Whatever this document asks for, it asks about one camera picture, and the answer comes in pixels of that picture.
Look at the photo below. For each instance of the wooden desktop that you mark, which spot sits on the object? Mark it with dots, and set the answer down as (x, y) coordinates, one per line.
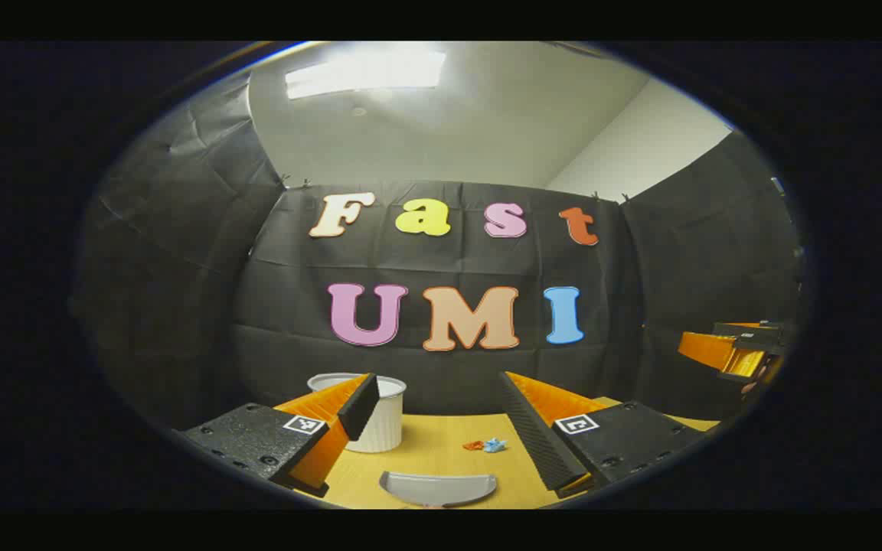
(441, 451)

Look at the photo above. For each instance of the grey dustpan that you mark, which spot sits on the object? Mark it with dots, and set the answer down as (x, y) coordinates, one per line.
(437, 490)

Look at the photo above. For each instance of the ceiling light panel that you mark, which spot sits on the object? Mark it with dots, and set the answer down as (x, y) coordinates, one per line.
(368, 73)

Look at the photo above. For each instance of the orange paper scrap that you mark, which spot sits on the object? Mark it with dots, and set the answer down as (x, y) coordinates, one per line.
(473, 445)

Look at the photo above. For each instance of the white ribbed garbage bin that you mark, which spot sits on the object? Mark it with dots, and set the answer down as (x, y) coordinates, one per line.
(387, 421)

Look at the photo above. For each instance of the blue paper scrap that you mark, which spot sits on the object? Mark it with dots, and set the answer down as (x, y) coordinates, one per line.
(494, 445)

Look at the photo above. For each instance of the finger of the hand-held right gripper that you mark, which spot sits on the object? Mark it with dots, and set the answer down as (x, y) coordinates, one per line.
(705, 350)
(751, 330)

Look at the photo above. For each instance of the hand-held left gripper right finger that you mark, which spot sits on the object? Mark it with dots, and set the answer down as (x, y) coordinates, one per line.
(537, 436)

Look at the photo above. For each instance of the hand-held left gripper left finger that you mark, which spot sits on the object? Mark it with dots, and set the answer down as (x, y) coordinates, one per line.
(359, 405)

